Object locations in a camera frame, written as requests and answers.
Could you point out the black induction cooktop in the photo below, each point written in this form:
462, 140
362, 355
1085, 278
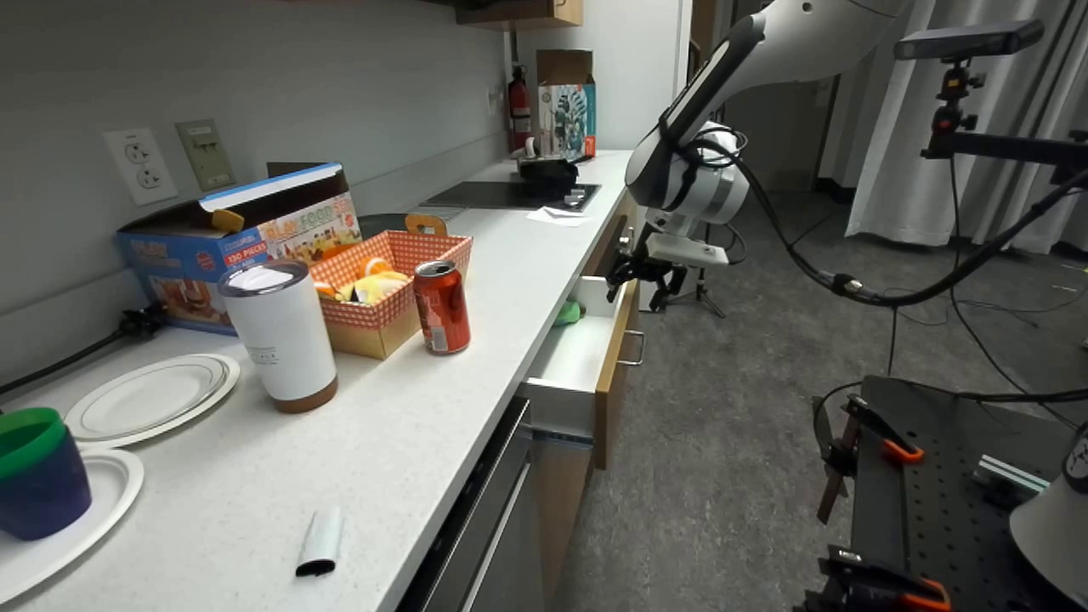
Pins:
512, 194

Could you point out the tall cardboard box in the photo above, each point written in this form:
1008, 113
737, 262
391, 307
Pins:
566, 104

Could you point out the black pot on cooktop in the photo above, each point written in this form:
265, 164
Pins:
545, 174

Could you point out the white plate under cup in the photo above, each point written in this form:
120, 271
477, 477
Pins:
115, 480

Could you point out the white empty plate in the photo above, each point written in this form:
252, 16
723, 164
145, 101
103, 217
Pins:
154, 400

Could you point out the white tumbler with lid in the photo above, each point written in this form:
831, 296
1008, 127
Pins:
278, 322

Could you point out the small white marker tube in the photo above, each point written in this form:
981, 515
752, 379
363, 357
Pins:
321, 544

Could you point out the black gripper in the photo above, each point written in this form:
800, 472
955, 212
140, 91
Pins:
665, 253

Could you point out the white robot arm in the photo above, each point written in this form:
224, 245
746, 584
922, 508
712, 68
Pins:
686, 164

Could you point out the orange checkered cardboard tray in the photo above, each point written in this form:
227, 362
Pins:
383, 328

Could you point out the yellow toy in tray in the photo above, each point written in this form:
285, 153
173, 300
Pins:
374, 283

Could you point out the wooden top drawer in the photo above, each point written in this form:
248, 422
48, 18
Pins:
575, 374

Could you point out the beige wall switch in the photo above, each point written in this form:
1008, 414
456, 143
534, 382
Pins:
205, 153

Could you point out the black perforated table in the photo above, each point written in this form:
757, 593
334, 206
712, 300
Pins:
992, 512

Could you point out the green soft object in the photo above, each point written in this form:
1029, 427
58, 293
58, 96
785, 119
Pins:
568, 315

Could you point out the white wall outlet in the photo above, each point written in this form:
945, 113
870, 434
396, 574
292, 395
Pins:
140, 164

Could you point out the blue colourful cardboard box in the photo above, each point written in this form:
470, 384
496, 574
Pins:
182, 253

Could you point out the stainless dishwasher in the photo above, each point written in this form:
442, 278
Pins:
487, 551

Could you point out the orange handled clamp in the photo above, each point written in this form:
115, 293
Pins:
840, 451
856, 584

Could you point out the green and blue cup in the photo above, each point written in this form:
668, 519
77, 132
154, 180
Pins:
43, 473

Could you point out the red soda can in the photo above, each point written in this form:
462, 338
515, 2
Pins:
442, 307

